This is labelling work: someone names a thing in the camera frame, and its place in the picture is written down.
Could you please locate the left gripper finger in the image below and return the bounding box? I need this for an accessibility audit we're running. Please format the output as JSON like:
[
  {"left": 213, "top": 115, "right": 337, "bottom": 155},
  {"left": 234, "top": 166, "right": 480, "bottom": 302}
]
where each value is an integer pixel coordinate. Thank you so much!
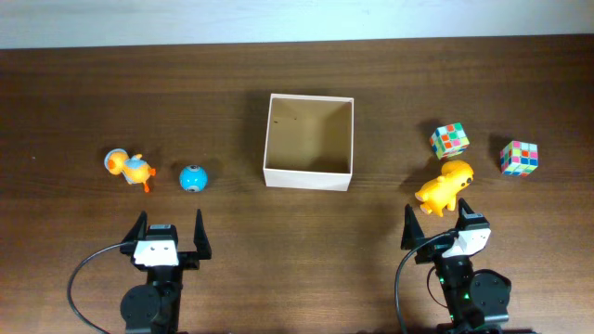
[
  {"left": 123, "top": 211, "right": 148, "bottom": 242},
  {"left": 193, "top": 209, "right": 212, "bottom": 253}
]

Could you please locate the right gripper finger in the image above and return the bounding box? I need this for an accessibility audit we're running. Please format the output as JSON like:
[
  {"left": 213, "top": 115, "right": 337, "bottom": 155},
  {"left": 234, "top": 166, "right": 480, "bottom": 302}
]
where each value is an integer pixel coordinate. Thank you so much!
[
  {"left": 400, "top": 204, "right": 425, "bottom": 249},
  {"left": 457, "top": 198, "right": 474, "bottom": 230}
]

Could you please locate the yellow dog toy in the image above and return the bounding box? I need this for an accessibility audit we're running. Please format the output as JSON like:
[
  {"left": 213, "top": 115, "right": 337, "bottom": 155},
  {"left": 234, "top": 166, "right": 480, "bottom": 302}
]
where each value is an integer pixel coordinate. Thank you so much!
[{"left": 415, "top": 161, "right": 474, "bottom": 217}]

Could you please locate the rubiks cube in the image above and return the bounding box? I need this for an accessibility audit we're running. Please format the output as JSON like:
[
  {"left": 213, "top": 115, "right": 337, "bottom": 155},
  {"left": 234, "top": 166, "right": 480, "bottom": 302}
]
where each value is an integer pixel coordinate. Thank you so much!
[
  {"left": 499, "top": 140, "right": 539, "bottom": 177},
  {"left": 430, "top": 122, "right": 470, "bottom": 160}
]

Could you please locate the yellow duck toy blue cap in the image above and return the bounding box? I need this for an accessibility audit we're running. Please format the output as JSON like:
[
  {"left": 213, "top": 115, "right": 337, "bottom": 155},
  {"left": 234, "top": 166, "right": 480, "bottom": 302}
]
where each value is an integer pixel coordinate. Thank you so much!
[{"left": 104, "top": 148, "right": 156, "bottom": 193}]

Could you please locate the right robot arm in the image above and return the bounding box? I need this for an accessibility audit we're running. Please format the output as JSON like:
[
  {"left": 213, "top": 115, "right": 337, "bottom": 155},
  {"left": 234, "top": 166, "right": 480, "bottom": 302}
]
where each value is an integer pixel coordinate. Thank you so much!
[{"left": 394, "top": 199, "right": 511, "bottom": 333}]

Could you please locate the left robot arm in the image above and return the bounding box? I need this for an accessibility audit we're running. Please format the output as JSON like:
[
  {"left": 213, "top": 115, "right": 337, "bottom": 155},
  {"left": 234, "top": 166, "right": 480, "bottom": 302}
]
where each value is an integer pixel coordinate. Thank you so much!
[{"left": 120, "top": 211, "right": 212, "bottom": 334}]

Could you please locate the blue ball toy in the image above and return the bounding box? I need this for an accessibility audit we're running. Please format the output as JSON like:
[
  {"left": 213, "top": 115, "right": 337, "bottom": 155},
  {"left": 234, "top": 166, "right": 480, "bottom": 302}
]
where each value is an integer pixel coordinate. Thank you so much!
[{"left": 179, "top": 165, "right": 208, "bottom": 192}]

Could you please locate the beige open cardboard box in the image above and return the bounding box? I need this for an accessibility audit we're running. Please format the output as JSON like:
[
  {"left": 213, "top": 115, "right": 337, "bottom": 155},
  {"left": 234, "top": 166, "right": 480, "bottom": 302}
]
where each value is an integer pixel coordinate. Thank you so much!
[{"left": 263, "top": 94, "right": 355, "bottom": 191}]

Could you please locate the right black cable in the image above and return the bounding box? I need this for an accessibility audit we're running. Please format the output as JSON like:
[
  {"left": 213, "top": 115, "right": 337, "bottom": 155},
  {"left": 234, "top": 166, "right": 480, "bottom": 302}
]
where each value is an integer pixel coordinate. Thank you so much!
[{"left": 394, "top": 231, "right": 458, "bottom": 334}]

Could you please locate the black cable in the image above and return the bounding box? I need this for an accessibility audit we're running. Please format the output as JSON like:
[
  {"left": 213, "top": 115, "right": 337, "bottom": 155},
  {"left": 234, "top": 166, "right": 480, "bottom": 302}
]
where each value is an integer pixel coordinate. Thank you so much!
[
  {"left": 66, "top": 240, "right": 136, "bottom": 334},
  {"left": 394, "top": 231, "right": 458, "bottom": 334}
]

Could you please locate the left black cable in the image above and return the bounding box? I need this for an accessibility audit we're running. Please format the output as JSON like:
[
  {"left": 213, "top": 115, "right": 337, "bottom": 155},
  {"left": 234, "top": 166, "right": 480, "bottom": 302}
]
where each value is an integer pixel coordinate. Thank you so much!
[{"left": 66, "top": 240, "right": 136, "bottom": 334}]

